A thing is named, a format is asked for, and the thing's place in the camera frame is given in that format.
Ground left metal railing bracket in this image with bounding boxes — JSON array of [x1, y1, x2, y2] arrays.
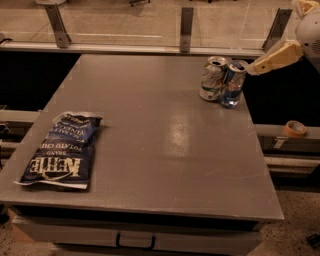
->
[[44, 4, 71, 48]]

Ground orange tape roll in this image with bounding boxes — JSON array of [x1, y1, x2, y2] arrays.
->
[[285, 120, 307, 137]]

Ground black drawer handle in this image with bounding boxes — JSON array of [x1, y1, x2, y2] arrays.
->
[[115, 233, 156, 250]]

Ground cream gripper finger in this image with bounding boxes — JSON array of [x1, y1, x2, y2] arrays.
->
[[246, 40, 304, 75], [291, 0, 320, 19]]

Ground metal railing bracket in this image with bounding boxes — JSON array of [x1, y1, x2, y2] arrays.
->
[[262, 8, 292, 52], [179, 7, 194, 53], [44, 4, 71, 48]]

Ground middle metal railing bracket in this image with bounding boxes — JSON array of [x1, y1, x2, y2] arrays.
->
[[179, 7, 194, 53]]

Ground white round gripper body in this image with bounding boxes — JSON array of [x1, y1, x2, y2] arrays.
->
[[296, 7, 320, 72]]

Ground grey drawer with black handle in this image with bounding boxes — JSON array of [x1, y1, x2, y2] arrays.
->
[[13, 216, 262, 256]]

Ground right metal railing bracket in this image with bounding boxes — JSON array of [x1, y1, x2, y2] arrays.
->
[[262, 8, 292, 52]]

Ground blue kettle chips bag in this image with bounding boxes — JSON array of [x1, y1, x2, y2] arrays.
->
[[16, 112, 102, 189]]

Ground blue silver redbull can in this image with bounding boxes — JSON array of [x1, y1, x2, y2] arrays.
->
[[220, 60, 248, 109]]

